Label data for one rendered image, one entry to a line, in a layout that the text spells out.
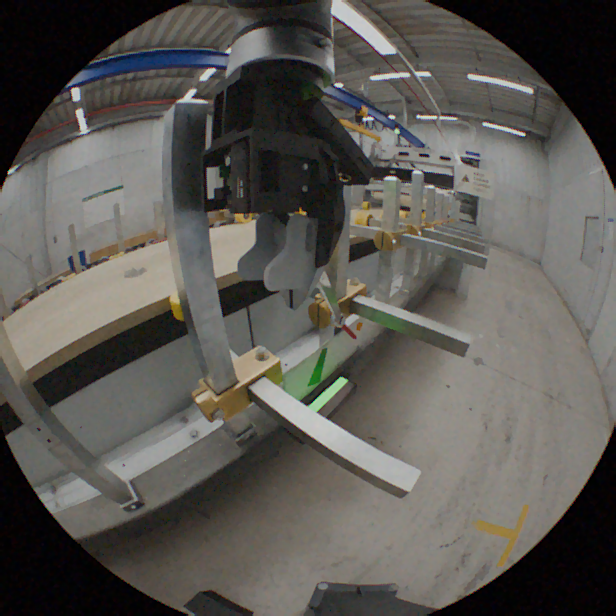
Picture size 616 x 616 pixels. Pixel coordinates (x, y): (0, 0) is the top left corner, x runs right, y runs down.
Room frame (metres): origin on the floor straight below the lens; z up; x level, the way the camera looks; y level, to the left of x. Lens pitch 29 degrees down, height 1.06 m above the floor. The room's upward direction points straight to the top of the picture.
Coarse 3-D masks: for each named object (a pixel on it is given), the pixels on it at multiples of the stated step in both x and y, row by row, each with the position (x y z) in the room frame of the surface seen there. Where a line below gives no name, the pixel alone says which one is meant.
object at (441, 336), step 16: (352, 304) 0.39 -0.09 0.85; (368, 304) 0.38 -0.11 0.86; (384, 304) 0.38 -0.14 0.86; (384, 320) 0.35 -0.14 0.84; (400, 320) 0.33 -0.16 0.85; (416, 320) 0.32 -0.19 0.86; (416, 336) 0.30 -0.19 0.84; (432, 336) 0.29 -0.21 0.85; (448, 336) 0.27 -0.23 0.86; (464, 336) 0.26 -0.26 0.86; (464, 352) 0.24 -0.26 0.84
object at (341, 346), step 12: (336, 336) 0.37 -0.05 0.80; (348, 336) 0.40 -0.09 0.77; (360, 336) 0.45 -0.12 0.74; (336, 348) 0.37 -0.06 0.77; (348, 348) 0.41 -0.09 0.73; (300, 360) 0.29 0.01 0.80; (312, 360) 0.31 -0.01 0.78; (336, 360) 0.37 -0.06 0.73; (288, 372) 0.27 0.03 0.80; (300, 372) 0.29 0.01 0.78; (312, 372) 0.31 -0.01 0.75; (324, 372) 0.34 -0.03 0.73; (288, 384) 0.27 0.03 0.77; (300, 384) 0.29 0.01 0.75; (300, 396) 0.29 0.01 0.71
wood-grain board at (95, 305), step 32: (128, 256) 0.73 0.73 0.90; (160, 256) 0.64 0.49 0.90; (224, 256) 0.57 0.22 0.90; (64, 288) 0.44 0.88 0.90; (96, 288) 0.40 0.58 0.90; (128, 288) 0.38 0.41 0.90; (160, 288) 0.37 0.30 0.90; (32, 320) 0.21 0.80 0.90; (64, 320) 0.23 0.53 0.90; (96, 320) 0.24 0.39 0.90; (128, 320) 0.27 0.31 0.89; (32, 352) 0.11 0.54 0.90; (64, 352) 0.15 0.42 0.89
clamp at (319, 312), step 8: (352, 288) 0.43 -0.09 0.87; (360, 288) 0.43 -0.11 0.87; (320, 296) 0.39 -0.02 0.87; (344, 296) 0.39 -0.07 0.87; (352, 296) 0.40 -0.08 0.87; (312, 304) 0.37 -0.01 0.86; (320, 304) 0.36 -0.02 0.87; (344, 304) 0.38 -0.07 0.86; (312, 312) 0.37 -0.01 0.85; (320, 312) 0.36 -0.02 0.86; (328, 312) 0.35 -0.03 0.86; (344, 312) 0.38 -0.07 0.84; (312, 320) 0.37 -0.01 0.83; (320, 320) 0.36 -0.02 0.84; (328, 320) 0.35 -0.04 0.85
